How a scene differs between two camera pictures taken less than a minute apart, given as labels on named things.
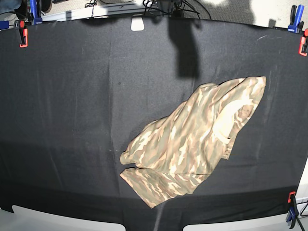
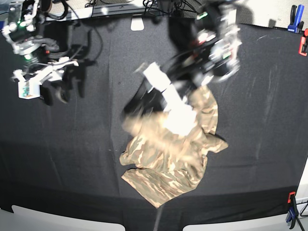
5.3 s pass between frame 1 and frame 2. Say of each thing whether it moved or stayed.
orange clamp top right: stayed
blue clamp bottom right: stayed
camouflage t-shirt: moved
